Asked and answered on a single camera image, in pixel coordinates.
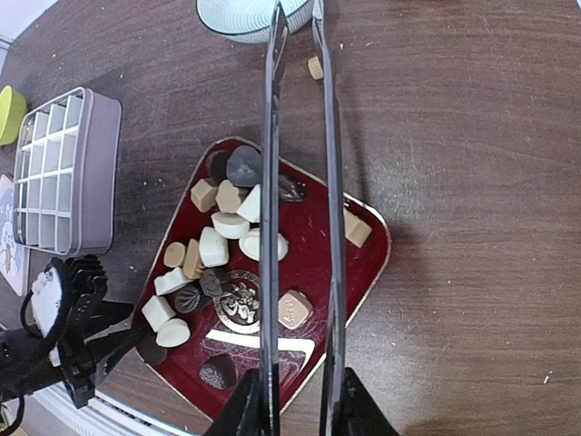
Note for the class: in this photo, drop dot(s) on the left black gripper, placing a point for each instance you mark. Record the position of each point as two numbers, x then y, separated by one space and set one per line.
88 352

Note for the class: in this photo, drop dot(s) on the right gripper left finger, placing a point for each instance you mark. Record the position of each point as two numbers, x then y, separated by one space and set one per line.
241 415

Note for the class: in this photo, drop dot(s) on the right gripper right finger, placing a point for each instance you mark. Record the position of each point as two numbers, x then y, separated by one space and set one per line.
349 409

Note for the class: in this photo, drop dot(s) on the pink compartment tin box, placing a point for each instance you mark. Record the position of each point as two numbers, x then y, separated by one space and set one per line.
65 169

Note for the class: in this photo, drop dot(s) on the metal tongs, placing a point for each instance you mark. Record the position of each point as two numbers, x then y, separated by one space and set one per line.
312 230

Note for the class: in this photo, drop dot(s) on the dark red chocolate tray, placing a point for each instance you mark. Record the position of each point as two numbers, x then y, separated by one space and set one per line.
301 352

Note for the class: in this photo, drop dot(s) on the tan chocolate on table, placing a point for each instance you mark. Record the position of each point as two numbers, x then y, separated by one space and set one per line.
315 68

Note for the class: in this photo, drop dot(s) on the bunny picture tin lid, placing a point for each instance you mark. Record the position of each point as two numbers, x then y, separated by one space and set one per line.
14 256

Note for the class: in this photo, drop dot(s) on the lime green bowl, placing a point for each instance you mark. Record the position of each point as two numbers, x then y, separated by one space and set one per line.
13 108

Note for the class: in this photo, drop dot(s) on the pale blue ceramic bowl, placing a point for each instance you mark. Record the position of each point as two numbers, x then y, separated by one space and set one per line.
248 21

